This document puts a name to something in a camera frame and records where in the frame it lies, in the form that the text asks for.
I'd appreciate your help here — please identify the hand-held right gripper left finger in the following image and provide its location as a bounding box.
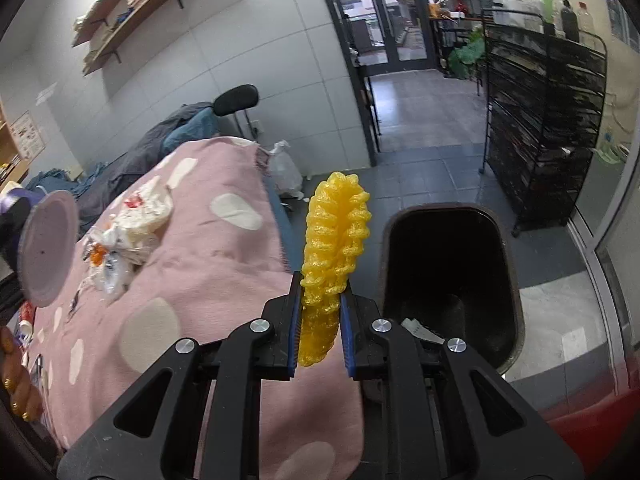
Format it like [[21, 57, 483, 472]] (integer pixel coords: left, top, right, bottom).
[[57, 271, 304, 480]]

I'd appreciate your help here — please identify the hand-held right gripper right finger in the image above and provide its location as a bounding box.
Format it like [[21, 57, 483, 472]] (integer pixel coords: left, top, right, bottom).
[[339, 284, 584, 480]]

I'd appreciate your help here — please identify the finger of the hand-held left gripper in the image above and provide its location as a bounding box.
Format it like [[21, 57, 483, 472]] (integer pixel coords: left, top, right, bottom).
[[0, 199, 31, 275]]

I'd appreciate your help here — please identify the purple round lid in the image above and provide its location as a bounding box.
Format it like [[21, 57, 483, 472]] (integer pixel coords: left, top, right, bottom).
[[19, 189, 80, 308]]

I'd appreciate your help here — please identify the yellow foam fruit net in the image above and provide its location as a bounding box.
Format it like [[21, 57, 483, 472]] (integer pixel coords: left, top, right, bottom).
[[297, 171, 372, 367]]

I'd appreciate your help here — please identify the black trash bin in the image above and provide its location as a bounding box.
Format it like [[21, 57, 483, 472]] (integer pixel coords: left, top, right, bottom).
[[380, 202, 526, 376]]

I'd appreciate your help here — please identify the white paper scrap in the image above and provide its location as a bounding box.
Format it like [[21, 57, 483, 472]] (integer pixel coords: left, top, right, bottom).
[[399, 317, 443, 347]]

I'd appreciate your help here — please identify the blue denim pile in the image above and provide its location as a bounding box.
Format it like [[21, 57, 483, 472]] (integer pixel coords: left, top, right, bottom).
[[24, 161, 110, 197]]

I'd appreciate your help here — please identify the wooden bookcase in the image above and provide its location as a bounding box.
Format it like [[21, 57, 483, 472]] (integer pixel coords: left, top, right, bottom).
[[0, 102, 32, 193]]

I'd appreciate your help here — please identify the red white can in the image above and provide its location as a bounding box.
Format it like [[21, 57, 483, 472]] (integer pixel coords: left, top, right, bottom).
[[14, 302, 37, 345]]

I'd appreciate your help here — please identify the pink spotted blanket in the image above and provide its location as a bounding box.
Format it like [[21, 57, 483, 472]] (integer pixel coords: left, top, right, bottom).
[[15, 136, 363, 480]]

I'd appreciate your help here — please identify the crumpled clear plastic wrapper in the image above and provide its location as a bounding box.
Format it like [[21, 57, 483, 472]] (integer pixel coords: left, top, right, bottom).
[[80, 225, 161, 307]]

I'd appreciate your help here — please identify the blue cloth edge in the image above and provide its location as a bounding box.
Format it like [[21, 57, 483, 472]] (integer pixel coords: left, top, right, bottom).
[[261, 174, 294, 275]]

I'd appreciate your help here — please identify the crumpled white red-print wrapper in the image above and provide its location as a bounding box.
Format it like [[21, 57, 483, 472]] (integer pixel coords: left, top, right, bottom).
[[107, 175, 176, 237]]

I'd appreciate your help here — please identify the dark grey clothes pile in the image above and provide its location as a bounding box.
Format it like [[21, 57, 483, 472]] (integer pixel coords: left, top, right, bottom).
[[75, 102, 222, 231]]

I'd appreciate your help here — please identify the brown braided object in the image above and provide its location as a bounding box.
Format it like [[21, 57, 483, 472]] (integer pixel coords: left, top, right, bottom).
[[0, 326, 45, 422]]

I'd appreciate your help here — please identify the white plastic bag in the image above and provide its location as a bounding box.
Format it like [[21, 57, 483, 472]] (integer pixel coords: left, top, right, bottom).
[[266, 140, 305, 199]]

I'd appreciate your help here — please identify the teal cloth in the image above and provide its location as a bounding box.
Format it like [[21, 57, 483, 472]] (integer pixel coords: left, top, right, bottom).
[[161, 110, 222, 155]]

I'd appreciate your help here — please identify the black chair headrest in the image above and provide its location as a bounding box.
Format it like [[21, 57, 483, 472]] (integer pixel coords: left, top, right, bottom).
[[213, 84, 260, 117]]

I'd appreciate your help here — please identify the red glossy object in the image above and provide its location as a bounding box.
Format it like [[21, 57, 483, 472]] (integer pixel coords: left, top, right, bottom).
[[539, 347, 640, 466]]

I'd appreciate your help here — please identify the green leafy plant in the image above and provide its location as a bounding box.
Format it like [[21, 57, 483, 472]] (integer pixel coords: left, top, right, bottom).
[[446, 29, 487, 81]]

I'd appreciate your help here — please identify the glass double door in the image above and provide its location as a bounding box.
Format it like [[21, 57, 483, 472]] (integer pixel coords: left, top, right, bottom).
[[324, 0, 437, 70]]

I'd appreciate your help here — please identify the green bottle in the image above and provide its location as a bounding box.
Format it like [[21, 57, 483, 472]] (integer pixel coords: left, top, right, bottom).
[[541, 0, 558, 37]]

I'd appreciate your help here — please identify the black pump bottle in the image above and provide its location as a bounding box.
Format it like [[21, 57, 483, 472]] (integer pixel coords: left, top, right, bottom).
[[559, 0, 582, 44]]

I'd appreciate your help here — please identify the clear plastic bottle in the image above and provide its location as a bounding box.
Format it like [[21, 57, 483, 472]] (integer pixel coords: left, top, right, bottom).
[[577, 1, 597, 37]]

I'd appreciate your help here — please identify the wall poster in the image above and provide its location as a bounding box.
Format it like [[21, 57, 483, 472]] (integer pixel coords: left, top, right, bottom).
[[10, 111, 47, 159]]

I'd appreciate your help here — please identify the short wooden wall shelf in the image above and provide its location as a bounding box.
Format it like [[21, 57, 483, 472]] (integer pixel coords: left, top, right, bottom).
[[71, 0, 156, 49]]

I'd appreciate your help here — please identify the long wooden wall shelf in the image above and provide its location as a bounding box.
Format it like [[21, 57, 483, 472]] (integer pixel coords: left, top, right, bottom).
[[82, 0, 214, 77]]

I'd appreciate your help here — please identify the black wire rack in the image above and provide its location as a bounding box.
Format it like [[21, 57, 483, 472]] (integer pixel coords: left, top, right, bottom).
[[482, 22, 608, 238]]

